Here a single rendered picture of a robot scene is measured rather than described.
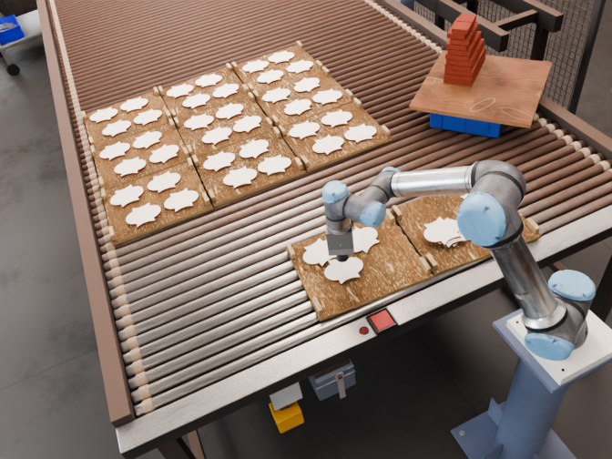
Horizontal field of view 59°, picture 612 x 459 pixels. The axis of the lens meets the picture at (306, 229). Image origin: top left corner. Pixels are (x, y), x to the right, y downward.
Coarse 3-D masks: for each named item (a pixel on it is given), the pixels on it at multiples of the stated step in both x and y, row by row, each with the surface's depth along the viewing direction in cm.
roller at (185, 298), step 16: (560, 144) 221; (512, 160) 217; (528, 160) 218; (288, 256) 197; (240, 272) 194; (256, 272) 194; (208, 288) 191; (160, 304) 188; (176, 304) 188; (128, 320) 185; (144, 320) 186
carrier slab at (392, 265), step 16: (384, 224) 199; (304, 240) 198; (384, 240) 193; (400, 240) 192; (352, 256) 190; (368, 256) 189; (384, 256) 188; (400, 256) 187; (416, 256) 186; (304, 272) 188; (320, 272) 187; (368, 272) 184; (384, 272) 183; (400, 272) 182; (416, 272) 181; (304, 288) 184; (320, 288) 182; (336, 288) 181; (352, 288) 180; (368, 288) 179; (384, 288) 178; (400, 288) 178; (336, 304) 176; (352, 304) 176; (320, 320) 174
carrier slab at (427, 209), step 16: (400, 208) 204; (416, 208) 203; (432, 208) 202; (448, 208) 201; (400, 224) 198; (416, 224) 197; (416, 240) 191; (528, 240) 185; (448, 256) 185; (464, 256) 184; (480, 256) 183; (432, 272) 182
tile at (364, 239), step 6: (366, 228) 198; (354, 234) 196; (360, 234) 196; (366, 234) 195; (372, 234) 195; (354, 240) 194; (360, 240) 194; (366, 240) 193; (372, 240) 193; (378, 240) 192; (354, 246) 192; (360, 246) 192; (366, 246) 191; (354, 252) 190; (366, 252) 189
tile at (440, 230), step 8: (424, 224) 192; (432, 224) 191; (440, 224) 191; (448, 224) 190; (456, 224) 190; (424, 232) 189; (432, 232) 189; (440, 232) 188; (448, 232) 188; (456, 232) 187; (432, 240) 186; (440, 240) 185; (448, 240) 185
